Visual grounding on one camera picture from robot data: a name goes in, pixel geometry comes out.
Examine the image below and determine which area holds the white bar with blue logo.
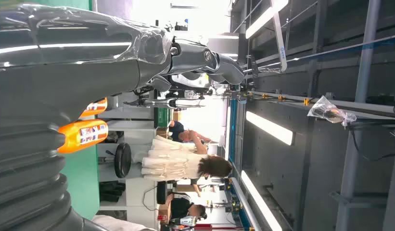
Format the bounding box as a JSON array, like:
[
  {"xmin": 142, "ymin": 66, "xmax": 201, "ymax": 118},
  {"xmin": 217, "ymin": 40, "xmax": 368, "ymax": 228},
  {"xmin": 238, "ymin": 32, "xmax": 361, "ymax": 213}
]
[{"xmin": 270, "ymin": 0, "xmax": 288, "ymax": 72}]

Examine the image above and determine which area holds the standing humanoid robot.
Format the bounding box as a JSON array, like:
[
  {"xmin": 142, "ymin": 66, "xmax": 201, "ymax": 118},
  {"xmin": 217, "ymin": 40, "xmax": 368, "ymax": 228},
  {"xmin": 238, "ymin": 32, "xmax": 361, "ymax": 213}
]
[{"xmin": 124, "ymin": 97, "xmax": 206, "ymax": 110}]

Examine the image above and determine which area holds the black bag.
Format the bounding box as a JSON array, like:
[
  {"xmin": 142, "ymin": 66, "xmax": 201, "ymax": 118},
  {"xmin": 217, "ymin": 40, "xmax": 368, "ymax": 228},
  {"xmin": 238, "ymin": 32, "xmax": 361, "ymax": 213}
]
[{"xmin": 99, "ymin": 181, "xmax": 126, "ymax": 203}]

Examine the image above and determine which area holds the clear plastic bag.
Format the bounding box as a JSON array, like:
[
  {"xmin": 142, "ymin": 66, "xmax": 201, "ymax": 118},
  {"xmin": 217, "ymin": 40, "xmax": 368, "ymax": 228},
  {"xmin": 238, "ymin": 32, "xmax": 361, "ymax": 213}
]
[{"xmin": 307, "ymin": 95, "xmax": 357, "ymax": 128}]

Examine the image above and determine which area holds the person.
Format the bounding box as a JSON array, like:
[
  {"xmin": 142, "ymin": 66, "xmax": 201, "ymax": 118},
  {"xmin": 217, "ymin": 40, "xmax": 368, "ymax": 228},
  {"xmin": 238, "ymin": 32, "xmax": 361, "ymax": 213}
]
[
  {"xmin": 165, "ymin": 191, "xmax": 207, "ymax": 220},
  {"xmin": 167, "ymin": 120, "xmax": 217, "ymax": 144},
  {"xmin": 133, "ymin": 130, "xmax": 233, "ymax": 183}
]

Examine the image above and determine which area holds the long ceiling light panel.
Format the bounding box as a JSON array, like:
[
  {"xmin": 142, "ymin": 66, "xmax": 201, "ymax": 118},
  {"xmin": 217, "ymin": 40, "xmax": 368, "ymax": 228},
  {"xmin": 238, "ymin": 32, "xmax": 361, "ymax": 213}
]
[
  {"xmin": 246, "ymin": 0, "xmax": 289, "ymax": 39},
  {"xmin": 246, "ymin": 111, "xmax": 293, "ymax": 146},
  {"xmin": 241, "ymin": 170, "xmax": 282, "ymax": 231}
]

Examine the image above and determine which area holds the orange juice bottle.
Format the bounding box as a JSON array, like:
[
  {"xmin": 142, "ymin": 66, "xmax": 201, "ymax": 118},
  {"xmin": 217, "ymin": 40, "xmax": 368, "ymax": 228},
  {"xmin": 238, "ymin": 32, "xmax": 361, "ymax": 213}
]
[
  {"xmin": 79, "ymin": 98, "xmax": 108, "ymax": 118},
  {"xmin": 58, "ymin": 119, "xmax": 109, "ymax": 154}
]

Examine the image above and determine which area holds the black round stool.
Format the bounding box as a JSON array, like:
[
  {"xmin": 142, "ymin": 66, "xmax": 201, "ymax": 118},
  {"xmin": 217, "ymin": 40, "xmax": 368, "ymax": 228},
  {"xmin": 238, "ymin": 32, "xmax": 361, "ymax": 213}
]
[{"xmin": 98, "ymin": 142, "xmax": 132, "ymax": 179}]

